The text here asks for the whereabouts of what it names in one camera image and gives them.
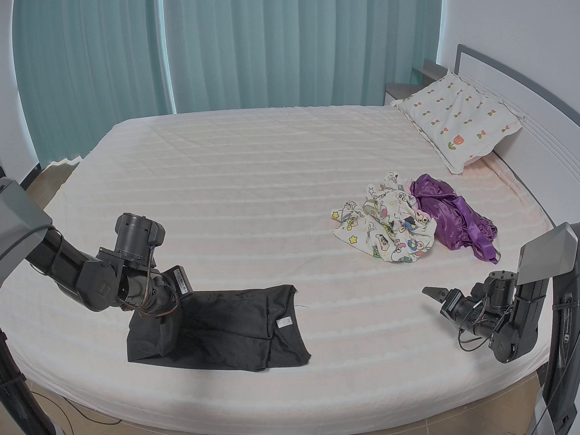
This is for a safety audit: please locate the purple satin garment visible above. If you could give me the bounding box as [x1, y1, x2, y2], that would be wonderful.
[410, 173, 502, 262]

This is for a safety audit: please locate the grey bedside table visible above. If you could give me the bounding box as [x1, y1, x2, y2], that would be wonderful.
[384, 59, 449, 105]

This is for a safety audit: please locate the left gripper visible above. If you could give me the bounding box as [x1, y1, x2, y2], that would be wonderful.
[156, 265, 195, 311]

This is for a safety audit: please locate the black T-shirt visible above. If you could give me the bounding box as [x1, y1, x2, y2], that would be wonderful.
[126, 285, 312, 372]

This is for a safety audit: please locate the white printed pillow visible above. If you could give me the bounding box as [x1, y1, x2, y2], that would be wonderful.
[392, 72, 525, 174]

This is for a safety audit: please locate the bed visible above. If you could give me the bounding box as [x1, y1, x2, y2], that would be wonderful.
[0, 43, 580, 435]

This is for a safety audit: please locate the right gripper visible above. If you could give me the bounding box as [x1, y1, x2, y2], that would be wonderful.
[422, 286, 475, 333]

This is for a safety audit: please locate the blue-green curtain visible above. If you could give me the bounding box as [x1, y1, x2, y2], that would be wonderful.
[14, 0, 177, 164]
[162, 0, 442, 108]

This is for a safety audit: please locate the white printed pyjama garment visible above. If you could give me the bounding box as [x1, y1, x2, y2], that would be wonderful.
[332, 170, 437, 263]

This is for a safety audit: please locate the black cable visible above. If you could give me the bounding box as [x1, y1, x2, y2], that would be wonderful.
[457, 327, 494, 353]
[27, 388, 122, 426]

